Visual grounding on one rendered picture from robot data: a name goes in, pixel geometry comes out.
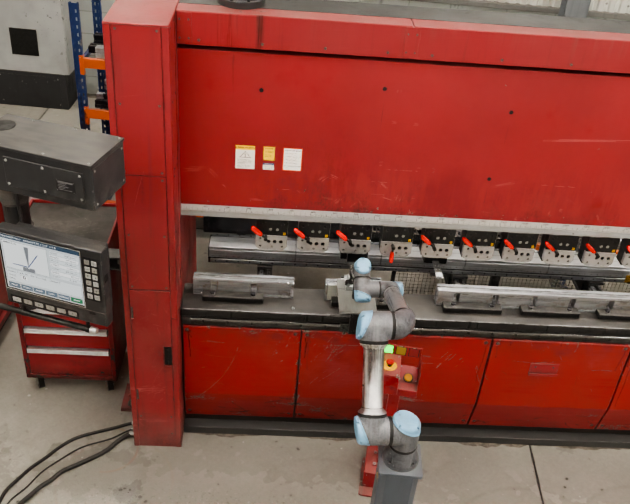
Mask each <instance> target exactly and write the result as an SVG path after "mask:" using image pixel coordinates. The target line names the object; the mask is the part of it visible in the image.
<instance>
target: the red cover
mask: <svg viewBox="0 0 630 504"><path fill-rule="evenodd" d="M176 43H177V44H186V45H201V46H216V47H231V48H246V49H262V50H277V51H292V52H307V53H322V54H338V55H353V56H368V57H383V58H398V59H409V58H410V59H414V60H429V61H444V62H459V63H474V64H490V65H505V66H520V67H535V68H550V69H566V70H581V71H596V72H611V73H626V74H630V34H624V33H610V32H595V31H581V30H566V29H552V28H537V27H523V26H508V25H494V24H479V23H465V22H450V21H436V20H421V19H412V21H411V19H407V18H392V17H378V16H363V15H349V14H334V13H320V12H305V11H291V10H276V9H262V8H257V9H250V10H240V9H232V8H227V7H224V6H218V5H204V4H189V3H179V4H178V6H177V8H176Z"/></svg>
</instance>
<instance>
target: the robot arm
mask: <svg viewBox="0 0 630 504"><path fill-rule="evenodd" d="M351 267H352V268H351ZM370 270H371V262H370V261H369V260H368V259H367V258H359V259H358V260H357V261H356V262H355V263H354V265H350V268H349V274H347V279H346V280H345V285H346V286H347V287H349V286H350V285H353V289H352V299H355V301H356V302H360V303H365V302H370V301H371V298H385V300H386V303H387V305H388V307H389V310H390V311H373V310H371V311H362V312H361V313H360V314H359V317H358V321H357V326H356V339H358V340H360V345H361V346H362V347H363V380H362V407H361V409H359V410H358V416H357V415H356V416H354V430H355V436H356V440H357V442H358V444H360V445H368V446H385V447H384V449H383V453H382V459H383V462H384V464H385V465H386V466H387V467H388V468H390V469H391V470H393V471H396V472H402V473H404V472H409V471H412V470H413V469H415V468H416V466H417V464H418V460H419V455H418V450H417V444H418V440H419V435H420V433H421V422H420V420H419V418H418V417H417V416H416V415H414V413H412V412H410V411H406V410H400V411H397V412H396V413H395V414H394V415H393V416H387V412H386V411H385V410H384V409H383V389H384V349H385V348H386V347H387V346H388V341H389V340H398V339H402V338H404V337H406V336H408V335H409V334H410V333H411V332H412V330H413V329H414V326H415V323H416V320H415V315H414V313H413V312H412V310H411V309H409V308H408V307H407V305H406V303H405V301H404V299H403V292H404V288H403V284H402V283H401V282H396V281H393V282H386V281H371V277H370ZM349 276H350V277H349Z"/></svg>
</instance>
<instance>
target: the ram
mask: <svg viewBox="0 0 630 504"><path fill-rule="evenodd" d="M177 68H178V110H179V152H180V195H181V204H197V205H216V206H235V207H253V208H272V209H290V210H309V211H328V212H346V213H365V214H383V215H402V216H421V217H439V218H458V219H476V220H495V221H514V222H532V223H551V224H569V225H588V226H607V227H625V228H630V74H626V73H611V72H596V71H581V70H566V69H550V68H535V67H520V66H505V65H490V64H474V63H459V62H444V61H429V60H414V59H410V58H409V59H398V58H383V57H368V56H353V55H338V54H322V53H307V52H292V51H277V50H262V49H246V48H231V47H216V46H201V45H186V44H178V47H177ZM236 145H247V146H255V165H254V169H243V168H235V161H236ZM264 146H265V147H275V158H274V161H269V160H263V151H264ZM284 148H298V149H303V153H302V166H301V171H285V170H282V166H283V149H284ZM263 163H274V170H263ZM181 215H193V216H212V217H231V218H250V219H269V220H288V221H307V222H325V223H344V224H363V225H382V226H401V227H420V228H439V229H458V230H477V231H495V232H514V233H533V234H552V235H571V236H590V237H609V238H628V239H630V233H611V232H592V231H574V230H555V229H536V228H517V227H499V226H480V225H461V224H442V223H424V222H405V221H386V220H367V219H349V218H330V217H311V216H292V215H274V214H255V213H236V212H217V211H199V210H181Z"/></svg>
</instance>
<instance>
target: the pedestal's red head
mask: <svg viewBox="0 0 630 504"><path fill-rule="evenodd" d="M391 345H392V346H394V350H393V354H392V353H386V352H384V361H386V360H387V359H393V360H394V362H395V363H396V364H397V368H396V369H395V370H393V371H389V370H386V369H384V389H383V393H385V394H391V395H396V394H397V396H403V397H410V398H416V396H417V390H418V385H419V380H420V377H421V360H422V350H423V349H422V348H417V349H418V350H420V353H419V358H420V361H419V366H418V367H414V366H407V365H401V355H399V354H395V352H396V347H397V346H398V347H399V346H402V345H396V344H391ZM406 373H410V374H412V375H413V381H412V382H405V381H404V379H403V376H404V374H406Z"/></svg>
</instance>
